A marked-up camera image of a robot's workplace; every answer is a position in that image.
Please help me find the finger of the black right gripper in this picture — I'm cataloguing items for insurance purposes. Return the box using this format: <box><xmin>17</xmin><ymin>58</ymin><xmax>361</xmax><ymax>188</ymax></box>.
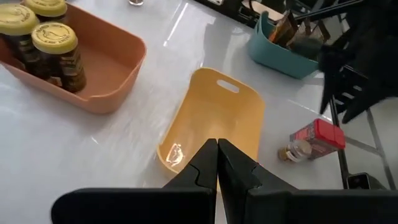
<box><xmin>341</xmin><ymin>93</ymin><xmax>383</xmax><ymax>124</ymax></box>
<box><xmin>320</xmin><ymin>77</ymin><xmax>338</xmax><ymax>114</ymax></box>

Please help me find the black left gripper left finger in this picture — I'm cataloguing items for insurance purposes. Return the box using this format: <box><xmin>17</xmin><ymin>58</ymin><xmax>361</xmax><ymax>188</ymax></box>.
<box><xmin>51</xmin><ymin>138</ymin><xmax>218</xmax><ymax>224</ymax></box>

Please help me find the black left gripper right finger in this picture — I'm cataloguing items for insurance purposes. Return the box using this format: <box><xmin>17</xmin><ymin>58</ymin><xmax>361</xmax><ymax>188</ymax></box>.
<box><xmin>217</xmin><ymin>138</ymin><xmax>398</xmax><ymax>224</ymax></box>

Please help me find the red-lid smoked paprika tin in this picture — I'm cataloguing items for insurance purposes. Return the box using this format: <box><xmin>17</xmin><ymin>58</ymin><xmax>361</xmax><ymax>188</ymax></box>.
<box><xmin>289</xmin><ymin>118</ymin><xmax>346</xmax><ymax>161</ymax></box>

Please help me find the brown taco seasoning packet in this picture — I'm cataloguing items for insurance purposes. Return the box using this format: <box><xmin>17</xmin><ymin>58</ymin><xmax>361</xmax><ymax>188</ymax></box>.
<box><xmin>295</xmin><ymin>21</ymin><xmax>324</xmax><ymax>60</ymax></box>
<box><xmin>269</xmin><ymin>11</ymin><xmax>299</xmax><ymax>47</ymax></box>

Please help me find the yellow-lid spice jar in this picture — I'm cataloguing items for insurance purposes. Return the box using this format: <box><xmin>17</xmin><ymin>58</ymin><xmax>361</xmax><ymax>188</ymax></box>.
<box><xmin>0</xmin><ymin>3</ymin><xmax>52</xmax><ymax>80</ymax></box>
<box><xmin>30</xmin><ymin>21</ymin><xmax>88</xmax><ymax>93</ymax></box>
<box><xmin>21</xmin><ymin>0</ymin><xmax>68</xmax><ymax>24</ymax></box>

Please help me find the teal plastic bin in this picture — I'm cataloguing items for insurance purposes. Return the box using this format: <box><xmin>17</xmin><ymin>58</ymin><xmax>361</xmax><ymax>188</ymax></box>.
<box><xmin>247</xmin><ymin>11</ymin><xmax>324</xmax><ymax>80</ymax></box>

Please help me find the yellow plastic bin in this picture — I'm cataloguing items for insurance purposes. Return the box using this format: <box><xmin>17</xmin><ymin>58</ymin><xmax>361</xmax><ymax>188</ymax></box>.
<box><xmin>156</xmin><ymin>67</ymin><xmax>266</xmax><ymax>180</ymax></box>

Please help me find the orange plastic bin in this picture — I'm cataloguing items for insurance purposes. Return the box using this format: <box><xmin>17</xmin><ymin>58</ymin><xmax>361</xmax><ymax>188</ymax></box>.
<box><xmin>0</xmin><ymin>2</ymin><xmax>147</xmax><ymax>114</ymax></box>

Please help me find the small table-level camera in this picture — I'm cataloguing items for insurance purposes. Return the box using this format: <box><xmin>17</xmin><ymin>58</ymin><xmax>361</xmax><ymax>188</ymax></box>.
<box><xmin>346</xmin><ymin>172</ymin><xmax>371</xmax><ymax>190</ymax></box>

